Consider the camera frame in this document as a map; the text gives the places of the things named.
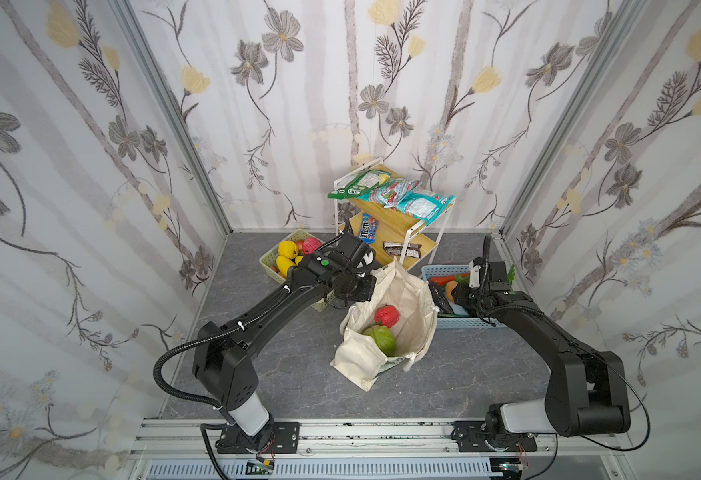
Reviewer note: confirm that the blue candy packet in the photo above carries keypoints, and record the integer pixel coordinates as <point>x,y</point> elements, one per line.
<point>368,228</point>

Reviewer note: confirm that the green snack bag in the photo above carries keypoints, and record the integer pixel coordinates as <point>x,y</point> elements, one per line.
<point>361,185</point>

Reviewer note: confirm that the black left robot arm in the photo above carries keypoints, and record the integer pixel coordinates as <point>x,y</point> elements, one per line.
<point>224,355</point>

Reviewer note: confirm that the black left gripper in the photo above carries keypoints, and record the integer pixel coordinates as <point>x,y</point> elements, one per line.
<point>360,285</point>

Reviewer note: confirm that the brown chocolate bar wrapper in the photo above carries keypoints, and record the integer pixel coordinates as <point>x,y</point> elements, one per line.
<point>397,249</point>

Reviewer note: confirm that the dark purple eggplant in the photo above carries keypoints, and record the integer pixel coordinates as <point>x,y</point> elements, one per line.
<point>441,301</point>

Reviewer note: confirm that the pink wrinkled round fruit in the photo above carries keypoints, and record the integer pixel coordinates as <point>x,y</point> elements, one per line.
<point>310,245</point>

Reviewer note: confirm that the orange potato vegetable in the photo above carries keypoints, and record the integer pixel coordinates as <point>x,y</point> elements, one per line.
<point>450,288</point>

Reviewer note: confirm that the teal white snack bag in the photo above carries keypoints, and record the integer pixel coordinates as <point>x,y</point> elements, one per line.
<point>424,205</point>

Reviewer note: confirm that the green leafy vegetable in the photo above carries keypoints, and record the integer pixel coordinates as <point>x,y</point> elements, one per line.
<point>509,275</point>

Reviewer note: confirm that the yellow mango left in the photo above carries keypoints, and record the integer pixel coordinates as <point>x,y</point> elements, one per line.
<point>284,265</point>

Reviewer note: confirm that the pale green perforated fruit basket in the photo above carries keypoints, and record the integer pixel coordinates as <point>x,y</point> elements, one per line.
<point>268,260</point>

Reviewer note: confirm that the teal red snack bag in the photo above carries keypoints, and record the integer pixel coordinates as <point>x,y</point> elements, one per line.
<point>391,193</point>

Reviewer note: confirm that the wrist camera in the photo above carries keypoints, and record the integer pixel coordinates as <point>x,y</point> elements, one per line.
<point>353,254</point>
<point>478,269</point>

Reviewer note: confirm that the yellow wrinkled bell pepper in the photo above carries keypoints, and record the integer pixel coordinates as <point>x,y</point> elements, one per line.
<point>288,249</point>

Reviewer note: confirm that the cream canvas grocery bag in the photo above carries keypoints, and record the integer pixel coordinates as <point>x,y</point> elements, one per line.
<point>394,329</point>

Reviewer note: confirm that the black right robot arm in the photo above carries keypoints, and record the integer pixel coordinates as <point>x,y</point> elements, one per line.
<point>587,394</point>

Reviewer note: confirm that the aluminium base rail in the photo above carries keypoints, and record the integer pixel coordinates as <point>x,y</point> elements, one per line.
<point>421,448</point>

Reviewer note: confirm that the green cabbage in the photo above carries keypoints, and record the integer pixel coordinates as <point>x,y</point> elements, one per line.
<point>383,338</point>

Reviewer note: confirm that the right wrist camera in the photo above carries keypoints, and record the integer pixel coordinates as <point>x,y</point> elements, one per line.
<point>478,269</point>

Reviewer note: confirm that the red chili pepper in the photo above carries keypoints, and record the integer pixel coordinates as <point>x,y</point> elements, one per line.
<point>444,280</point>

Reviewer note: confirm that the white shelf rack with wood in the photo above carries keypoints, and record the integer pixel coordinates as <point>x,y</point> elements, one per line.
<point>395,226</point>

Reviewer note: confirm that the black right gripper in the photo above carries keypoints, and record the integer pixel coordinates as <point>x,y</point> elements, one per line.
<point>456,297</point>

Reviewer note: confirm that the red bell pepper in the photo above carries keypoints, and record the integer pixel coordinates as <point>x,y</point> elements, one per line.
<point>387,316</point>

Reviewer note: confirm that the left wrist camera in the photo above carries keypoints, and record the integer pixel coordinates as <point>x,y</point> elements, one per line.
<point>353,254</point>

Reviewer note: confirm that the light blue vegetable basket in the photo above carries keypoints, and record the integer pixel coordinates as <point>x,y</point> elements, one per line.
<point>461,319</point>

